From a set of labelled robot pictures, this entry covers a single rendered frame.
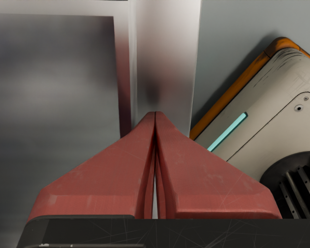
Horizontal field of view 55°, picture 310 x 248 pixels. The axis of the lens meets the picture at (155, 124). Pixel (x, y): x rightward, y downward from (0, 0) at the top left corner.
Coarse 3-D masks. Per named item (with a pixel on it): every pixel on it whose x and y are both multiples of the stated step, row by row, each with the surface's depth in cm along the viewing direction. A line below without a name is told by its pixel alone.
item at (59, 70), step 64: (0, 0) 8; (64, 0) 8; (128, 0) 8; (0, 64) 12; (64, 64) 12; (128, 64) 9; (0, 128) 14; (64, 128) 14; (128, 128) 10; (0, 192) 17
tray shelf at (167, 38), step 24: (144, 0) 11; (168, 0) 11; (192, 0) 11; (144, 24) 12; (168, 24) 12; (192, 24) 12; (144, 48) 12; (168, 48) 12; (192, 48) 12; (144, 72) 13; (168, 72) 13; (192, 72) 13; (144, 96) 14; (168, 96) 14; (192, 96) 14
